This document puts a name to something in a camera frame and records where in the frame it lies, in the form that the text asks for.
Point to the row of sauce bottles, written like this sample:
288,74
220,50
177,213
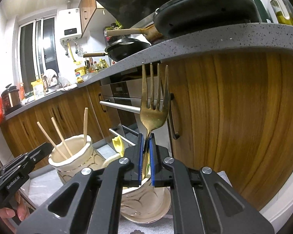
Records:
97,65

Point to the sliding glass window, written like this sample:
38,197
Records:
36,53

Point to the person's left hand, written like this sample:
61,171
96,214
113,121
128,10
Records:
20,210

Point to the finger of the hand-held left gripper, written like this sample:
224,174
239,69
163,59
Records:
40,152

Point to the grey checked cloth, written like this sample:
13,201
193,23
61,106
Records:
44,187

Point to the yellow food packet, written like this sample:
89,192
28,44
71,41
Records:
37,90

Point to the colourful seasoning packets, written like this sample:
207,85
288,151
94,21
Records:
112,29

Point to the wooden wall cabinet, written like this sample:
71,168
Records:
88,7

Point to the yellow tin container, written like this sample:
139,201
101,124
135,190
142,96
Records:
80,74

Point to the grey speckled countertop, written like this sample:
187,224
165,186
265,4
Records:
210,41

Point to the black range hood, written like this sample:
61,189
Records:
141,0

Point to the dark green pot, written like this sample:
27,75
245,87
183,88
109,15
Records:
260,9

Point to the dark electric pressure cooker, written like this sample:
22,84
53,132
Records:
11,97

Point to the white water heater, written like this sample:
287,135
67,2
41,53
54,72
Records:
70,24

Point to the oil dispenser bottle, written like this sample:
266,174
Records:
282,9

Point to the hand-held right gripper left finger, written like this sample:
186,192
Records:
140,160

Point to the cream ceramic holder tray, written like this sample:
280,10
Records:
149,220

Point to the wooden kitchen base cabinets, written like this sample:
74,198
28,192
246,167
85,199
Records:
222,126

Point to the cream floral ceramic utensil holder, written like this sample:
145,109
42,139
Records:
146,199

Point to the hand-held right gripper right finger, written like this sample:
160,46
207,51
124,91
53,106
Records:
152,162

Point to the large black lidded pan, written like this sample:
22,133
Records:
205,12

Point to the stainless built-in oven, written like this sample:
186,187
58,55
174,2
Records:
127,92

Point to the faucet with draped towel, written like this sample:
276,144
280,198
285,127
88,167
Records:
50,78

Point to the yellow tulip plastic utensil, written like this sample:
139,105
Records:
118,146

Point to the white dish cloth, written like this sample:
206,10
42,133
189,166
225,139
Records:
69,87

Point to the gold metal fork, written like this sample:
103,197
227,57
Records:
151,119

